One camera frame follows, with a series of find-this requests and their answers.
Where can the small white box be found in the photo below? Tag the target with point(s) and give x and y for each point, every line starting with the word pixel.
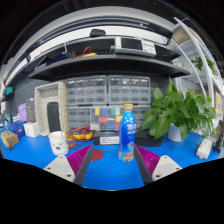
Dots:
pixel 32 130

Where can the brown tape roll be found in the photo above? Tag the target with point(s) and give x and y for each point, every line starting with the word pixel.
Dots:
pixel 72 136

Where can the teal wall-mounted object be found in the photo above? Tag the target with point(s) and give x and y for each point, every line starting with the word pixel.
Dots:
pixel 9 91

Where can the black zip case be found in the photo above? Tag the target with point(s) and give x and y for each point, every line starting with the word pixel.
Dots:
pixel 150 138

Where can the blue box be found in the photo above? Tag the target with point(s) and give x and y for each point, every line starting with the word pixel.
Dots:
pixel 16 128

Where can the white paper cup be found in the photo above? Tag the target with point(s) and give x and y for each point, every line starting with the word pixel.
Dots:
pixel 59 144

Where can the brown cardboard box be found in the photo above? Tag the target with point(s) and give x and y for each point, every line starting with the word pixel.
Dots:
pixel 9 139

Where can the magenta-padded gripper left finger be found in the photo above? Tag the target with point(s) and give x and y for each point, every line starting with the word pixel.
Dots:
pixel 60 166

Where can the dark grey upright box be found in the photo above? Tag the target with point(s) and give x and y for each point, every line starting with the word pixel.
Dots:
pixel 31 110

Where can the green potted plant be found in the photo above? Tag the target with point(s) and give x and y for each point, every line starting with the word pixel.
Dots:
pixel 180 110

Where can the white perforated basket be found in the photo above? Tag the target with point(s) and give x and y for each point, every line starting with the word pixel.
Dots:
pixel 41 106

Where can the blue drink bottle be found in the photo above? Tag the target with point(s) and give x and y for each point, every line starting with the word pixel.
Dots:
pixel 127 133

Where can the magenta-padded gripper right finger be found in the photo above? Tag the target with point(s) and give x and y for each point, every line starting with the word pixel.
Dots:
pixel 165 166

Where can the white rack shelf unit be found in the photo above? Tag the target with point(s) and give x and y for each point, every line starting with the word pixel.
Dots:
pixel 208 71

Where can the black box with white label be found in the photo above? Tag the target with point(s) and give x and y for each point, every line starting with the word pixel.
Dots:
pixel 106 138

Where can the black rectangular speaker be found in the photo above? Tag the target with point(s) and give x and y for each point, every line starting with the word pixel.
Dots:
pixel 53 116

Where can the black shelf unit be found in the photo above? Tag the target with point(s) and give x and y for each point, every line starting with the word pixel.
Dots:
pixel 106 63

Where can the purple container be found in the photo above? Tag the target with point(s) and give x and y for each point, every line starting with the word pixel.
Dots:
pixel 22 112

